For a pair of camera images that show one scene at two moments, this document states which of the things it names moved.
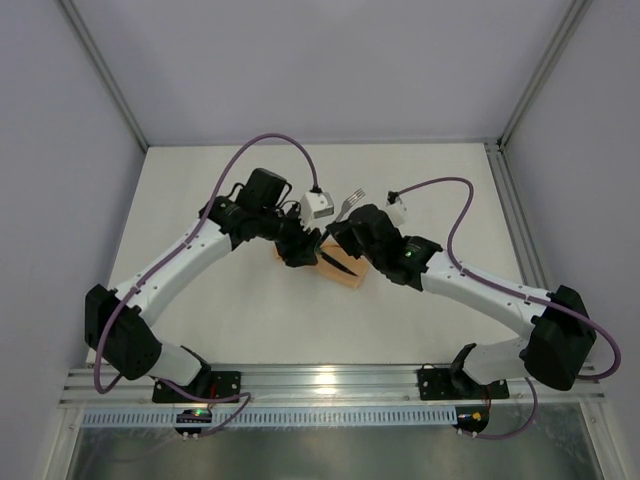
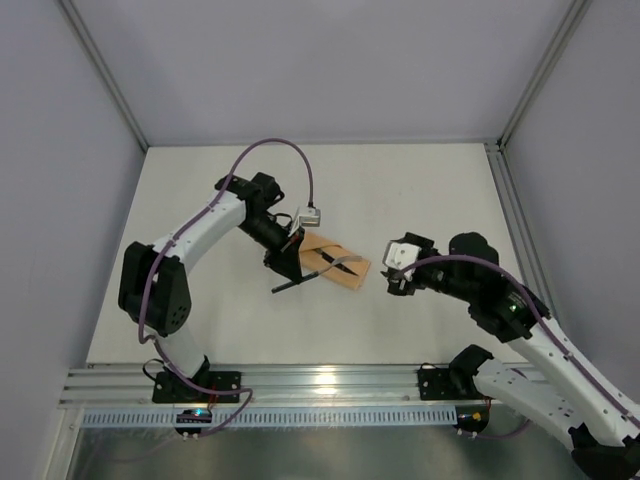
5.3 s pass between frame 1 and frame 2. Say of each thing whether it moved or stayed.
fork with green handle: moved
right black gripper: moved
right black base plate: stayed
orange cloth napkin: stayed
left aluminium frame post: stayed
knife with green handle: stayed
